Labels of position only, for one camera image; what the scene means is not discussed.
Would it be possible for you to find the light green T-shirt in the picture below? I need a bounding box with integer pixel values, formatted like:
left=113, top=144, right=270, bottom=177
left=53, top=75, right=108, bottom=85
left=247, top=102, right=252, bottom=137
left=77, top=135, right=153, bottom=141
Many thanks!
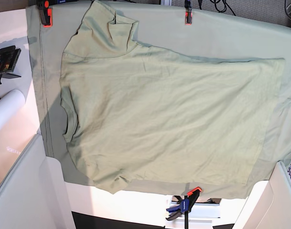
left=60, top=1, right=285, bottom=193

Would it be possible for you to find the blue orange bar clamp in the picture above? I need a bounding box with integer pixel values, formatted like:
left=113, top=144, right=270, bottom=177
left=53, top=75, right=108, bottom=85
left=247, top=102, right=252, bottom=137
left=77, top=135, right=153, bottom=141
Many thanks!
left=166, top=187, right=202, bottom=229

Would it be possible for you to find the orange black clamp middle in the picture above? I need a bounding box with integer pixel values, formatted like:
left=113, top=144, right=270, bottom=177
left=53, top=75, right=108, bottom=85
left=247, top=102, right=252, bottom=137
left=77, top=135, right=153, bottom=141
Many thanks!
left=184, top=0, right=192, bottom=25

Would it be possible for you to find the orange black clamp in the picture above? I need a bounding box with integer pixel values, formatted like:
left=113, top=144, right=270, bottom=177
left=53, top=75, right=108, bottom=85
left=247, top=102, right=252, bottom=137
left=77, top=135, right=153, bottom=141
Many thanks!
left=184, top=0, right=192, bottom=25
left=36, top=0, right=53, bottom=28

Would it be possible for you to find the green table cloth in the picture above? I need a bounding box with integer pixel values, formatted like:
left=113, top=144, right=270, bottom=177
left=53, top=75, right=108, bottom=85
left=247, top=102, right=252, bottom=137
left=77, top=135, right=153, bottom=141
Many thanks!
left=26, top=1, right=291, bottom=199

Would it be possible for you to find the white paper roll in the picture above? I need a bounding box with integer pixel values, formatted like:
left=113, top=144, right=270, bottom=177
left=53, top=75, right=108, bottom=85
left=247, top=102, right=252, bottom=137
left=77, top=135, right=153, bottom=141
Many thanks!
left=0, top=89, right=25, bottom=130

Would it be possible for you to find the orange black clamp left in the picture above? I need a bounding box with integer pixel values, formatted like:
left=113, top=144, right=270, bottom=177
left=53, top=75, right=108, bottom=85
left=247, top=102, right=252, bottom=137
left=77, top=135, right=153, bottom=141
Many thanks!
left=36, top=0, right=53, bottom=28

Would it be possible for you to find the black tablet on stand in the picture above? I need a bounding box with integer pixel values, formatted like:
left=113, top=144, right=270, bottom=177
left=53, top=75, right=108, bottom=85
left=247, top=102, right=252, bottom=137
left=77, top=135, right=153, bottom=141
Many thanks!
left=0, top=45, right=21, bottom=85

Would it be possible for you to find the black cables bundle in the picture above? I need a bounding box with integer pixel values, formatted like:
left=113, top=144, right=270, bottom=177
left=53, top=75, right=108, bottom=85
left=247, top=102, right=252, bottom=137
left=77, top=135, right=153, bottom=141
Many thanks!
left=198, top=0, right=237, bottom=16

